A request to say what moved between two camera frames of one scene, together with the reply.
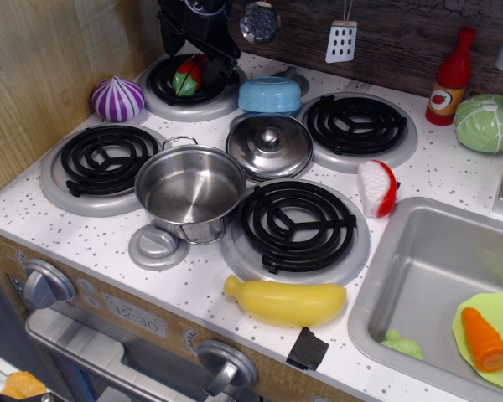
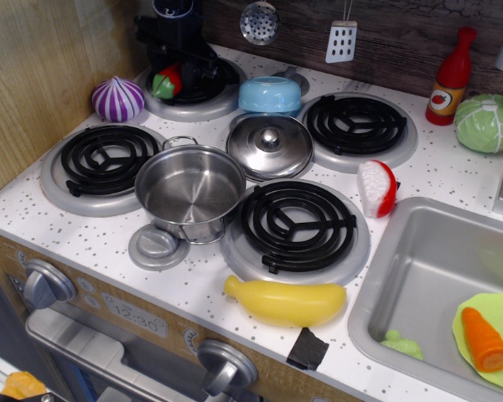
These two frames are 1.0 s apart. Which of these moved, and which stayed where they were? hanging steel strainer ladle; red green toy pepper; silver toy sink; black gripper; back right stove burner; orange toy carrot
Moved: black gripper; red green toy pepper
Stayed: orange toy carrot; silver toy sink; hanging steel strainer ladle; back right stove burner
